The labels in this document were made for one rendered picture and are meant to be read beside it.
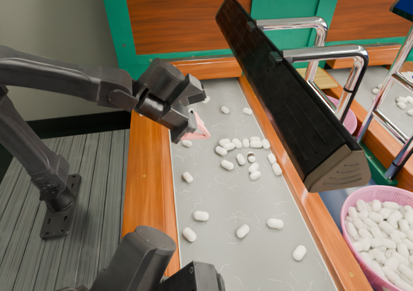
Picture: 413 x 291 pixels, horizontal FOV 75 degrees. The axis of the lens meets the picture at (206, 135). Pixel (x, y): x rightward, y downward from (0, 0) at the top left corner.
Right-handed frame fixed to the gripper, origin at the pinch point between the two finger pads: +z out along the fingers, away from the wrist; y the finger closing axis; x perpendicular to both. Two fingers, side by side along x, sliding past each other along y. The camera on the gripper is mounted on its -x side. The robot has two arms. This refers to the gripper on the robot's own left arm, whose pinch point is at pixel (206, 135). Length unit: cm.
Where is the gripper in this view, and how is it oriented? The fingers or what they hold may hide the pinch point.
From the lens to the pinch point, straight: 69.0
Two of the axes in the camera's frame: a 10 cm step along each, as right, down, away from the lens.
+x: -6.5, 6.3, 4.2
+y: -1.6, -6.6, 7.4
